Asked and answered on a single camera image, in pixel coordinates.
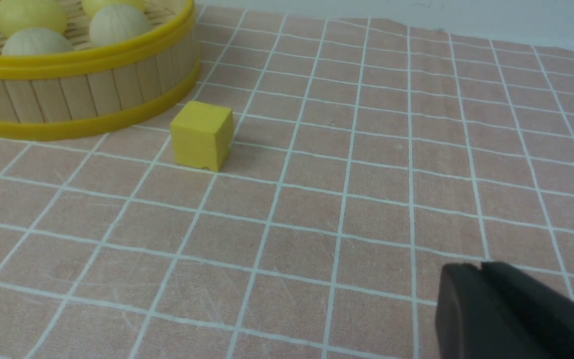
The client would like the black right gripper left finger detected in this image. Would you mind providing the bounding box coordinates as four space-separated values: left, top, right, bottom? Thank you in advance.
435 263 536 359

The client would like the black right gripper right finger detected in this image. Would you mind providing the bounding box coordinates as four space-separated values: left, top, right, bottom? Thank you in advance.
481 262 574 359

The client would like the white pleated bun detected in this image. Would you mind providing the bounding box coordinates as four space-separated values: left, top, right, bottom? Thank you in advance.
1 27 75 55

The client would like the yellow smooth bun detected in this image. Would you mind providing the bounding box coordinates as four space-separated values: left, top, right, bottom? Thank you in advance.
0 0 68 38

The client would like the yellow pleated bun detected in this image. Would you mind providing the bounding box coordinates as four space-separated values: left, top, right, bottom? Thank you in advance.
81 0 146 18

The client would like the yellow rimmed bamboo steamer tray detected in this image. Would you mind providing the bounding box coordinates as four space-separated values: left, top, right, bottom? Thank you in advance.
0 0 200 141

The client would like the pink grid tablecloth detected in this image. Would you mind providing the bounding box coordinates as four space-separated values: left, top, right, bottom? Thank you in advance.
0 6 574 359

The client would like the yellow cube block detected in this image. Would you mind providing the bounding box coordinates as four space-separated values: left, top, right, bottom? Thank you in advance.
169 101 235 172

